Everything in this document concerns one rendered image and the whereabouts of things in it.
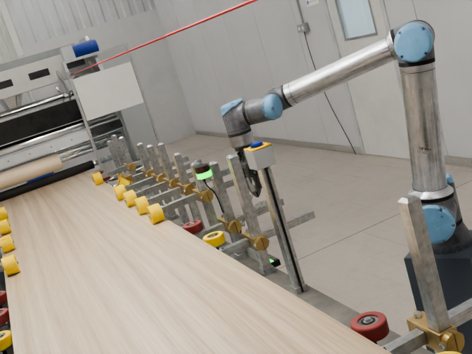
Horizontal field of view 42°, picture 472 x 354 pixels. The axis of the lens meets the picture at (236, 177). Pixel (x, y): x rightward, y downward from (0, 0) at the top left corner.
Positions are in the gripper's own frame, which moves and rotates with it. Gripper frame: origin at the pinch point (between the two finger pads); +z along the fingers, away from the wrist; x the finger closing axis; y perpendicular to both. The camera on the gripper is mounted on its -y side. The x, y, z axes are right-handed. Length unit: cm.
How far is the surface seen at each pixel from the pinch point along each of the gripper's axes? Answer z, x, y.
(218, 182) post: -6.2, -8.8, -14.5
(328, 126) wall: 69, 254, -391
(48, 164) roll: -8, -53, -271
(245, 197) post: -3.1, -8.4, 10.5
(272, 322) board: 8, -38, 85
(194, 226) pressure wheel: 7.4, -23.1, -16.2
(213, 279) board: 8, -38, 44
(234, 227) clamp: 12.7, -8.8, -11.7
